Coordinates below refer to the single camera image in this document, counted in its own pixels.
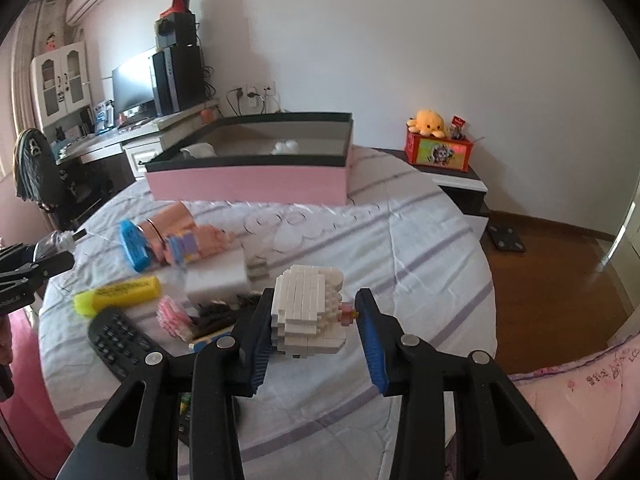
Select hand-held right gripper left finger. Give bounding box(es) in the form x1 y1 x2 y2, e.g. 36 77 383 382
52 287 275 480

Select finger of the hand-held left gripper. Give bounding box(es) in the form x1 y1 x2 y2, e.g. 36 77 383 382
0 242 41 267
0 251 76 292

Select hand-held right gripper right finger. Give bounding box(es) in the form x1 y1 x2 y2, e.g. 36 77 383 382
354 287 583 480

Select clear plastic item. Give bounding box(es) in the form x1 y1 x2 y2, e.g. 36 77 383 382
42 230 88 261

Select blue case yellow end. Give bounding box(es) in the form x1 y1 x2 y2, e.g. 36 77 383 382
189 334 233 352

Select white building block figure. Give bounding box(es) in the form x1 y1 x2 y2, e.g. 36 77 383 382
270 264 358 361

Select yellow highlighter pen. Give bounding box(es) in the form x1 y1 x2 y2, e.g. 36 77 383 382
72 276 163 317

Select pink box dark rim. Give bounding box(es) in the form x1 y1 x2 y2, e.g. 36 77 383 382
144 112 355 206

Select dark hair accessory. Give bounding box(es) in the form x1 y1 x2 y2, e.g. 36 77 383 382
187 292 263 338

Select black office chair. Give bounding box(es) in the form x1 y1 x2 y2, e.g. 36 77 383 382
12 127 108 231

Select white rectangular block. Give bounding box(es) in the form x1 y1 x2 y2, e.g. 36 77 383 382
185 251 268 306

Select blue ribbed plastic block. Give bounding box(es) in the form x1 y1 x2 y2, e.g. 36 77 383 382
119 220 151 272

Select dark printed jacket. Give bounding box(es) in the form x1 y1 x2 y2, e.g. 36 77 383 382
12 129 76 206

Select black remote control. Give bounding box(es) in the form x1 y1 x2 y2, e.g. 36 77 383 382
87 307 173 383

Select deep pink cloth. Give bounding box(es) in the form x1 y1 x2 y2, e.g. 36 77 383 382
0 305 76 466

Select round bed striped sheet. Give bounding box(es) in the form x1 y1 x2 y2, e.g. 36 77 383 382
37 145 496 480

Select pink building block figure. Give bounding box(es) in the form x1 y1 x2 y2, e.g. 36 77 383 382
160 225 238 267

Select pink plastic cup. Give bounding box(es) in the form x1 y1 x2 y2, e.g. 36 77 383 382
147 201 198 256

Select white computer desk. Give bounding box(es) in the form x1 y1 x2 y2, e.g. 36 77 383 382
52 102 221 181

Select white glass door cabinet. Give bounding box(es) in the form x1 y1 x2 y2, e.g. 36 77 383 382
30 40 92 133

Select black floor scale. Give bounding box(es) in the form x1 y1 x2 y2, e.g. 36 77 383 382
487 224 528 252

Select white dark-topped nightstand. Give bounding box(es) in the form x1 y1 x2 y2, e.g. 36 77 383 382
405 160 491 231

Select black computer monitor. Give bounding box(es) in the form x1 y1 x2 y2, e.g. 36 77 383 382
111 47 157 113

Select red printed storage box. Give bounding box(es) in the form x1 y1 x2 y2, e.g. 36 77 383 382
405 130 475 172

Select light pink quilt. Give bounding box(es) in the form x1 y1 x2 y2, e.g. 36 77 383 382
507 332 640 480

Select black computer tower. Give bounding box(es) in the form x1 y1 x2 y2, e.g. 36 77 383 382
150 45 207 116

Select yellow octopus plush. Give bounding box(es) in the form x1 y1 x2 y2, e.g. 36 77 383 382
406 109 447 137

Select black speaker stack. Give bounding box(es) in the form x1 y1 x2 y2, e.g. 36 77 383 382
154 12 198 50

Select white wall outlets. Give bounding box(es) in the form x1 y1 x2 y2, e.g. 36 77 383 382
227 81 277 103

